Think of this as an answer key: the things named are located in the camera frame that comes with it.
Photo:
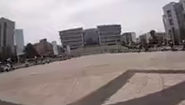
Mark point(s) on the row of parked scooters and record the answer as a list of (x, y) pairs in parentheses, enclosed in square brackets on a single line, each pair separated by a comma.
[(167, 46), (1, 67)]

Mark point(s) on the grey wide building with windows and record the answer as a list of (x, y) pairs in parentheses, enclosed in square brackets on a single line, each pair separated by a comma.
[(78, 37)]

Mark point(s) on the reddish brown building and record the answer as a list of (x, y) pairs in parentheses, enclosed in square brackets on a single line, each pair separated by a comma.
[(43, 48)]

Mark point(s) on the dark tree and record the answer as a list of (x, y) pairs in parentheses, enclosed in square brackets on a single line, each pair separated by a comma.
[(30, 50)]

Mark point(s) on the pale glass tower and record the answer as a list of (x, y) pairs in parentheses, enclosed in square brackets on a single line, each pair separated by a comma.
[(19, 40)]

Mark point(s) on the low distant building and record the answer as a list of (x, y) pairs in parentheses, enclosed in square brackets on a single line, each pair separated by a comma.
[(128, 37)]

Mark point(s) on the wide grey steps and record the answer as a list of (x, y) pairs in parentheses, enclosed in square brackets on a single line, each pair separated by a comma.
[(93, 50)]

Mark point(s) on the pale paved plaza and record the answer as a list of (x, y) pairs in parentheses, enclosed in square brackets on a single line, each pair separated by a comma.
[(66, 71)]

